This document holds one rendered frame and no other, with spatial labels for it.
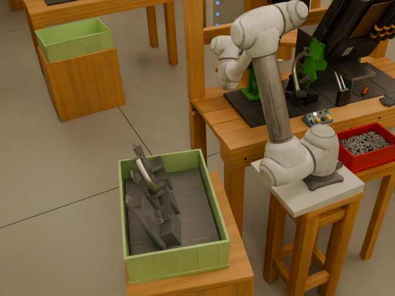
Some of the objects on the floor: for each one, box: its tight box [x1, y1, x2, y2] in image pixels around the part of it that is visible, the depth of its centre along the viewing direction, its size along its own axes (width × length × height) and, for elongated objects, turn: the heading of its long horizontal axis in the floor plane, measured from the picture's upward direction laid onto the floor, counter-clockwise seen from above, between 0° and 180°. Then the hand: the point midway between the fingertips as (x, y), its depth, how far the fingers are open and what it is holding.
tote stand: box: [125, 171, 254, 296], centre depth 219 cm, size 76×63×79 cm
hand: (278, 50), depth 239 cm, fingers open, 12 cm apart
